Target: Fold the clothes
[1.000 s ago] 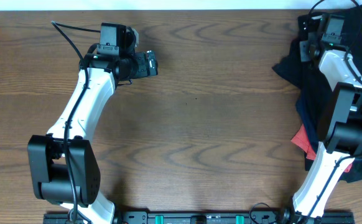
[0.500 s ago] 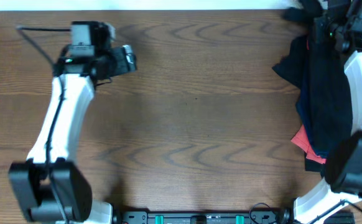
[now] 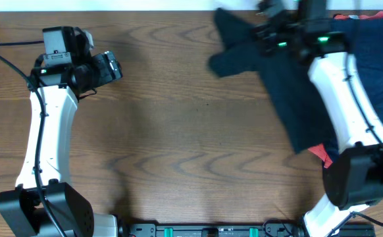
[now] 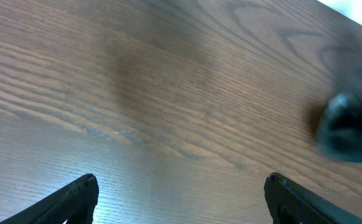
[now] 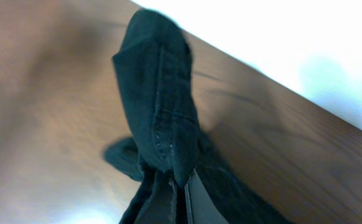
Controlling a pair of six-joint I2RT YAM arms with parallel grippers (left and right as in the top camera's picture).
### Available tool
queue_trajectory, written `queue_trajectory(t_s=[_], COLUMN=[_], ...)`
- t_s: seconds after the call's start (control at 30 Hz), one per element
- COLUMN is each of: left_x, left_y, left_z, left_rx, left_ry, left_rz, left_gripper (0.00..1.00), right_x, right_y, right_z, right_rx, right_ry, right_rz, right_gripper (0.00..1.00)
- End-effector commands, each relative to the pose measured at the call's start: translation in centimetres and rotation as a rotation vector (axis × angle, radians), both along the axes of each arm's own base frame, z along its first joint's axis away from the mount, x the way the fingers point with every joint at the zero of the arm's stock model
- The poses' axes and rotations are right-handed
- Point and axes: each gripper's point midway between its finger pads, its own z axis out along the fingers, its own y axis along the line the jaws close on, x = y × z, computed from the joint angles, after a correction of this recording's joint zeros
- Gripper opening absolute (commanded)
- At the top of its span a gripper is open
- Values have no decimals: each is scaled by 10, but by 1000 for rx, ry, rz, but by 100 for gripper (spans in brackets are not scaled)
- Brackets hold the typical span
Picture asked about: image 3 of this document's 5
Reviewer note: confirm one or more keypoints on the red garment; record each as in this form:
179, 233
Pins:
321, 154

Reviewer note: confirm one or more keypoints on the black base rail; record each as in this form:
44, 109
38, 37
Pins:
265, 230

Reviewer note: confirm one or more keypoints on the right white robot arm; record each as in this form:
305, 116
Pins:
354, 182

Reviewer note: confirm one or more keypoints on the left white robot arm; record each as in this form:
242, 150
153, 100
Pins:
43, 201

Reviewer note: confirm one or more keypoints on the dark teal black shorts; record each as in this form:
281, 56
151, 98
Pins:
295, 99

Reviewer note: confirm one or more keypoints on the navy blue folded garment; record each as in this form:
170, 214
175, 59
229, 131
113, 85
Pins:
369, 54

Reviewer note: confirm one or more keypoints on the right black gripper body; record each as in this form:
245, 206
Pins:
278, 40

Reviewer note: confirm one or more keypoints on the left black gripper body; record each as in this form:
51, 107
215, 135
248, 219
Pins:
102, 72

